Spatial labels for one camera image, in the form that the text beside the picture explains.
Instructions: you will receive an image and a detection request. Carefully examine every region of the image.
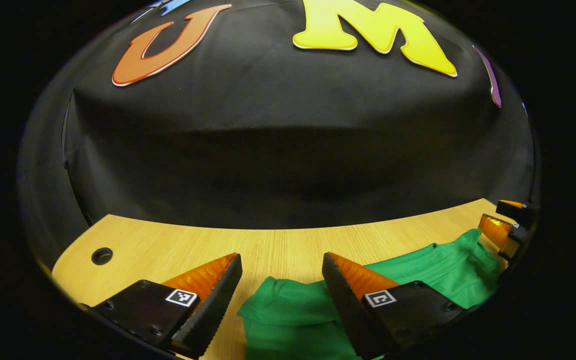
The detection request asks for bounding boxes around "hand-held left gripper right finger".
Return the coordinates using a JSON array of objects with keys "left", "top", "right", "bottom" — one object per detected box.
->
[{"left": 321, "top": 251, "right": 469, "bottom": 360}]

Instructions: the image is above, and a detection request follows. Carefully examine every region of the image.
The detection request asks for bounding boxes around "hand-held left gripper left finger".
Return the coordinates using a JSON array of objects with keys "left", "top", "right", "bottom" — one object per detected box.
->
[{"left": 78, "top": 252, "right": 244, "bottom": 360}]

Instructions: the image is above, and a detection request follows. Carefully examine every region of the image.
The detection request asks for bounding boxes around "green T-shirt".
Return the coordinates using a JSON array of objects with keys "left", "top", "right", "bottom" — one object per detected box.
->
[{"left": 237, "top": 228, "right": 504, "bottom": 360}]

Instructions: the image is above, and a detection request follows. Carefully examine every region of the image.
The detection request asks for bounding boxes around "black backdrop cloth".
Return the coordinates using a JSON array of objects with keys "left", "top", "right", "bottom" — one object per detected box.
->
[{"left": 16, "top": 0, "right": 542, "bottom": 271}]

